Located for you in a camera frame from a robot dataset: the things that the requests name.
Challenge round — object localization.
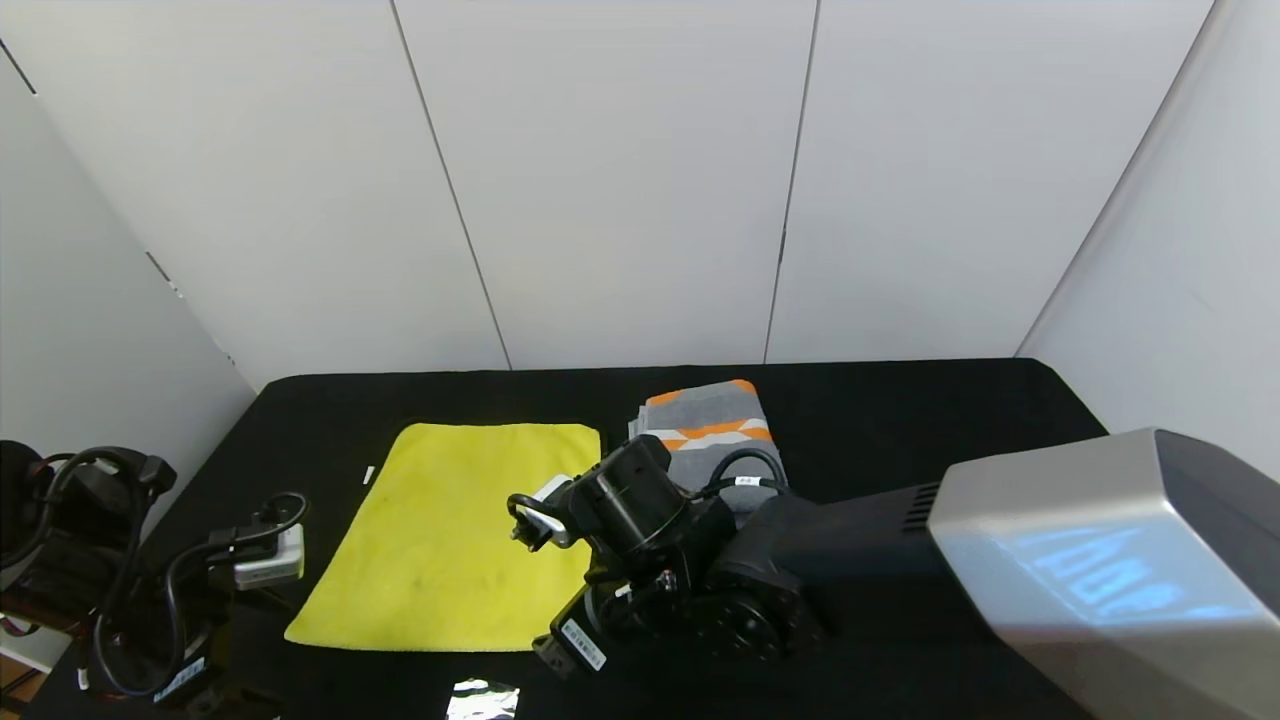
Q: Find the yellow microfibre towel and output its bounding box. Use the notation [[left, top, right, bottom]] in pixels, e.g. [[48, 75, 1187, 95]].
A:
[[285, 420, 608, 654]]

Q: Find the black camera cable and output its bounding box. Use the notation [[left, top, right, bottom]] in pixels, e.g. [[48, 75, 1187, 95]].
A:
[[506, 492, 561, 553], [95, 490, 311, 696]]

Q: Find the black tablecloth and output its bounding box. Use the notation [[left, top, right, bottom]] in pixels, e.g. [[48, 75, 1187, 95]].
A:
[[25, 358, 1111, 720]]

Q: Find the black right camera cable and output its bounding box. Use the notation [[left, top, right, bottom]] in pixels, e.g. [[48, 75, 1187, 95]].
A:
[[506, 492, 561, 553]]

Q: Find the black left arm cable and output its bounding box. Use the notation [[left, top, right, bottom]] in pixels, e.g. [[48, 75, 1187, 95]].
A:
[[0, 447, 151, 601]]

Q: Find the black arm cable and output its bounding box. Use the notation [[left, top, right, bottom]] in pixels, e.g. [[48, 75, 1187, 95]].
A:
[[0, 447, 151, 601], [690, 447, 791, 501]]

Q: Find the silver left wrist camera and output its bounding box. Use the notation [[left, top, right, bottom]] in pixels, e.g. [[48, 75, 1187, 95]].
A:
[[232, 523, 306, 591]]

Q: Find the black left camera cable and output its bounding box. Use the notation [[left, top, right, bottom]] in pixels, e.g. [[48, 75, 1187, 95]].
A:
[[95, 490, 311, 696]]

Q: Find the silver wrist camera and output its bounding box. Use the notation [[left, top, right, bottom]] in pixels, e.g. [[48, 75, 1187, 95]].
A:
[[232, 523, 306, 591], [520, 474, 579, 549]]

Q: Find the grey towel with orange stripe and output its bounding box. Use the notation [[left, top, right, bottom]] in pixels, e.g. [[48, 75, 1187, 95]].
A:
[[628, 378, 791, 516]]

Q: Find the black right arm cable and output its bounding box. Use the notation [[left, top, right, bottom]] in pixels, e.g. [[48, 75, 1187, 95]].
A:
[[690, 447, 791, 501]]

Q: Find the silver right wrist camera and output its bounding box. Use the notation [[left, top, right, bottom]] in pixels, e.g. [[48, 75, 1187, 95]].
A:
[[520, 474, 579, 549]]

